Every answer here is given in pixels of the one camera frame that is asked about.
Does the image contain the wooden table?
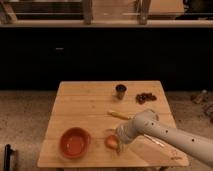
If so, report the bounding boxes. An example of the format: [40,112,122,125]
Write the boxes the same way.
[37,81,189,168]

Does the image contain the dark red grapes bunch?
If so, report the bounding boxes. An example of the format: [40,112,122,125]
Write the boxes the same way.
[136,93,157,104]

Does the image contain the yellow banana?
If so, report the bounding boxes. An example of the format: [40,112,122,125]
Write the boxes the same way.
[107,110,131,120]

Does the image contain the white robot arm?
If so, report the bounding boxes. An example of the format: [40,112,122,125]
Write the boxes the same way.
[116,109,213,168]

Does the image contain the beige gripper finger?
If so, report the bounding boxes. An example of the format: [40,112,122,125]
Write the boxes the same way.
[116,141,126,154]

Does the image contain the metal cup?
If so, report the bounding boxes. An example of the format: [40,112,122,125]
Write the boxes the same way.
[116,84,127,100]

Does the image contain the silver fork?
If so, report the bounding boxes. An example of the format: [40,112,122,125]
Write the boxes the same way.
[144,134,165,147]

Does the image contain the black object at floor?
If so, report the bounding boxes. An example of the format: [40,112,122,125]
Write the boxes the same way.
[3,144,14,171]

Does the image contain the orange bowl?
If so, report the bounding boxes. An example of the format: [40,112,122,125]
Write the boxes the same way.
[59,127,91,159]

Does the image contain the wooden chair legs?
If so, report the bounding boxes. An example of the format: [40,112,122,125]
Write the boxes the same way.
[81,0,151,25]

